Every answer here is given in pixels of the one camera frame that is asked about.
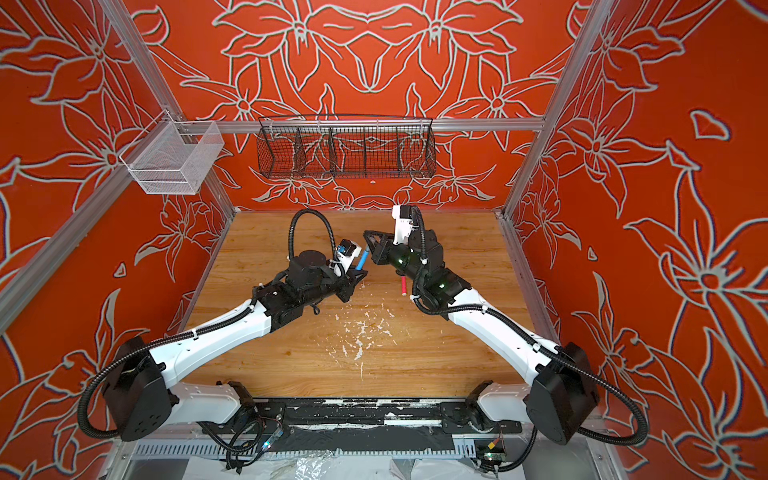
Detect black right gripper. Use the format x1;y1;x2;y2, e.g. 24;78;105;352
359;234;427;291

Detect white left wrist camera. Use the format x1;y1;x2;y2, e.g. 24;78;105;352
331;239;362;276

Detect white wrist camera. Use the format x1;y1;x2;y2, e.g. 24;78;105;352
331;239;362;276
392;205;414;245

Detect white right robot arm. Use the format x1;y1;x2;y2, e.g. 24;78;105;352
363;230;599;445

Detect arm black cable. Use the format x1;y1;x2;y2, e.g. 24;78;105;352
410;205;650;472
76;208;340;440

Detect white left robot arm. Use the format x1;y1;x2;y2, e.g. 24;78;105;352
102;241;367;441

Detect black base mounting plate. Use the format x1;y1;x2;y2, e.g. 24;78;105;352
209;397;523;434

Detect aluminium frame rails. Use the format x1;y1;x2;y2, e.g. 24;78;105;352
0;0;601;433

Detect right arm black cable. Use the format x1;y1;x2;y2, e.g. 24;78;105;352
410;205;650;472

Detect black wire basket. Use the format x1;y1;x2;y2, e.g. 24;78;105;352
256;115;437;180

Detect blue pen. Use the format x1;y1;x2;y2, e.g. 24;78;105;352
356;253;369;271

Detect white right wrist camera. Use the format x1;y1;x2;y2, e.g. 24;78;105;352
392;205;414;245

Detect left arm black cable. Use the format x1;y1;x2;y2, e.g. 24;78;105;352
76;208;340;440

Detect clear plastic bin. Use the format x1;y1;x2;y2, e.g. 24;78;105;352
120;121;224;195

